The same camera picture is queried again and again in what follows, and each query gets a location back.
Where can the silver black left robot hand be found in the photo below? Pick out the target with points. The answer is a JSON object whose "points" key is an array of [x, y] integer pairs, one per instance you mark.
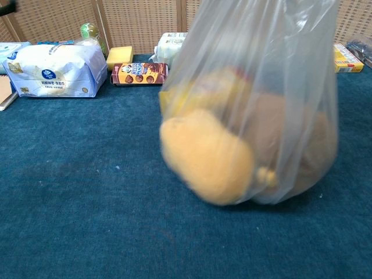
{"points": [[7, 7]]}

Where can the clear plastic shopping bag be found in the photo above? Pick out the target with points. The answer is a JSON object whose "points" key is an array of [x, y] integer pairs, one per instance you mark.
{"points": [[261, 58]]}

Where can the light blue wet wipes pack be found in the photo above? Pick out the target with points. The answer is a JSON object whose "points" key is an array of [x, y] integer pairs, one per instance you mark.
{"points": [[10, 52]]}

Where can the rattan folding screen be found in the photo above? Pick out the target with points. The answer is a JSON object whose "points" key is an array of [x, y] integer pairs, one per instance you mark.
{"points": [[58, 17]]}

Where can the blue cookie package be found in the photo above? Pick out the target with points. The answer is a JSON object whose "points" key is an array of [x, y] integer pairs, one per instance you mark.
{"points": [[55, 43]]}

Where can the white blue tissue pack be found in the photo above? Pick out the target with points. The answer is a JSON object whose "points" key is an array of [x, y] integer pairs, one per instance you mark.
{"points": [[58, 69]]}

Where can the brown spiral notebook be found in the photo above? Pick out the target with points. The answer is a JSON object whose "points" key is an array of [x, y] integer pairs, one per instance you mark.
{"points": [[5, 91]]}

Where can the green round bottle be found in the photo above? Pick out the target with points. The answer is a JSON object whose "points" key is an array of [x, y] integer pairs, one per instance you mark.
{"points": [[90, 31]]}

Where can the yellow sponge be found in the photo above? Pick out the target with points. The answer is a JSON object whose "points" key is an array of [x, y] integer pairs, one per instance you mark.
{"points": [[119, 58]]}

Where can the brown panda cookie box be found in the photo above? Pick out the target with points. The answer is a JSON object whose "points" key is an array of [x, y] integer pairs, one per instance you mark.
{"points": [[139, 74]]}

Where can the long white printed pack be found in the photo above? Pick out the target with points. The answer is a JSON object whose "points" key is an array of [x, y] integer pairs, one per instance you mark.
{"points": [[170, 48]]}

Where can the teal table cloth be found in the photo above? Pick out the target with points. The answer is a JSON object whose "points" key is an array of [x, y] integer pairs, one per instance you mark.
{"points": [[58, 189]]}

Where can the yellow snack package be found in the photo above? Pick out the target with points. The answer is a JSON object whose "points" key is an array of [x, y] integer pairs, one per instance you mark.
{"points": [[203, 93]]}

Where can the light orange plush toy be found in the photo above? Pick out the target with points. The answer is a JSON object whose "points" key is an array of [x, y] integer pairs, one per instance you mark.
{"points": [[206, 157]]}

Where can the brown plush toy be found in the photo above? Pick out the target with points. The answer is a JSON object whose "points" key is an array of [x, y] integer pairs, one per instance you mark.
{"points": [[290, 145]]}

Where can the yellow rectangular box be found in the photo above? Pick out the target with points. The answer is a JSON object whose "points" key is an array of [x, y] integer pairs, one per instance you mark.
{"points": [[348, 62]]}

